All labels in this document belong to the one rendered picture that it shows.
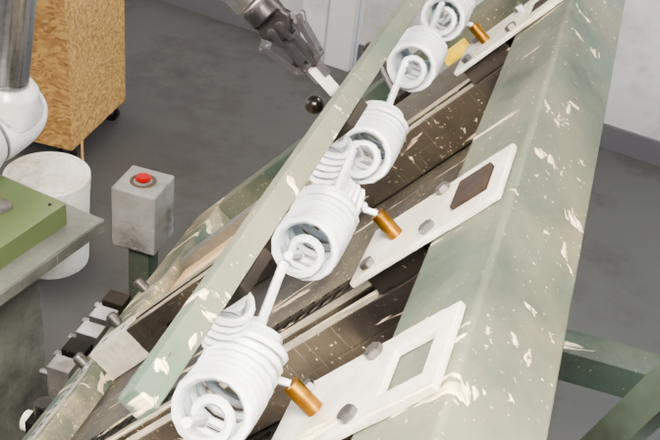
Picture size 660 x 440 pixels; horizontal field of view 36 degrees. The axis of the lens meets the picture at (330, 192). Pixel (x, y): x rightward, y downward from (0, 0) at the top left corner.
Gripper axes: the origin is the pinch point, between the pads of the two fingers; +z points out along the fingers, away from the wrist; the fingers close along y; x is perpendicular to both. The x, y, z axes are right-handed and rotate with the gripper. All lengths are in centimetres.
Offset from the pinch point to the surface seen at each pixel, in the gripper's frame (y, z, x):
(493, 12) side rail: -30.0, 12.9, -17.0
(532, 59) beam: -59, 6, 63
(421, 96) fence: -17.4, 13.3, 7.0
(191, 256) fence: 53, 12, 7
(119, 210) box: 76, -5, -11
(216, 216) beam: 57, 12, -14
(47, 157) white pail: 161, -28, -94
